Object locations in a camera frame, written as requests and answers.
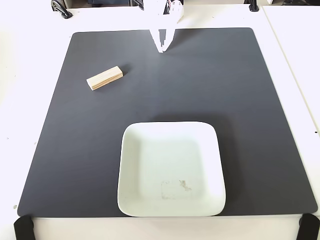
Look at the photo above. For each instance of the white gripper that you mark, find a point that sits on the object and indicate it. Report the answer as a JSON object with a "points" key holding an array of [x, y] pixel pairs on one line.
{"points": [[167, 18]]}

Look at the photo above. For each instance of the light wooden block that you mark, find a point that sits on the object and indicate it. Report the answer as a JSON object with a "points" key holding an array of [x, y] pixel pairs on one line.
{"points": [[105, 77]]}

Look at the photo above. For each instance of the black robot base clamp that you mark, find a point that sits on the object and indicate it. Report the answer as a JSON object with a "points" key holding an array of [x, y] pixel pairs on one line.
{"points": [[140, 4]]}

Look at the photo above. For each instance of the white square plate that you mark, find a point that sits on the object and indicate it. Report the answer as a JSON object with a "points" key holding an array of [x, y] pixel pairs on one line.
{"points": [[170, 160]]}

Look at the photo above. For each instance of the black rubber mat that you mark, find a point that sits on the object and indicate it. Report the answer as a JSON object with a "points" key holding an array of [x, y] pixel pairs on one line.
{"points": [[200, 87]]}

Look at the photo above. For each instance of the black narrow table clamp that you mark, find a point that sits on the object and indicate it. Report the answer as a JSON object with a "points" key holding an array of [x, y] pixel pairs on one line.
{"points": [[253, 5]]}

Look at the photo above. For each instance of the black curved table clamp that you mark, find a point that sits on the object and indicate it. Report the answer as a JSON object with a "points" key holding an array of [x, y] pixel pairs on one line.
{"points": [[61, 8]]}

